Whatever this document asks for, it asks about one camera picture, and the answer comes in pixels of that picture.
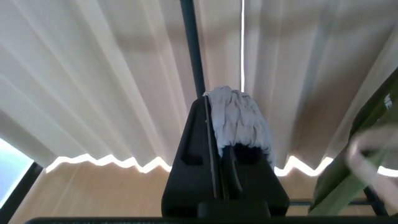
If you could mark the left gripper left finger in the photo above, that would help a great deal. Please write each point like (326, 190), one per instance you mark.
(189, 180)

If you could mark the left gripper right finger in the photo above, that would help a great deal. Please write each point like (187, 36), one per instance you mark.
(258, 183)

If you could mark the pale grey garment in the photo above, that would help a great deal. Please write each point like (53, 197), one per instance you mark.
(239, 118)

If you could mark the green printed shirt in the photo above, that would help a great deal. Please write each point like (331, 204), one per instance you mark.
(335, 186)

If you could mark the pink clothes hanger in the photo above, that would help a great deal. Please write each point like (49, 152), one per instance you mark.
(363, 174)

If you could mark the beige curtain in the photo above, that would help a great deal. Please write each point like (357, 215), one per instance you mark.
(77, 77)

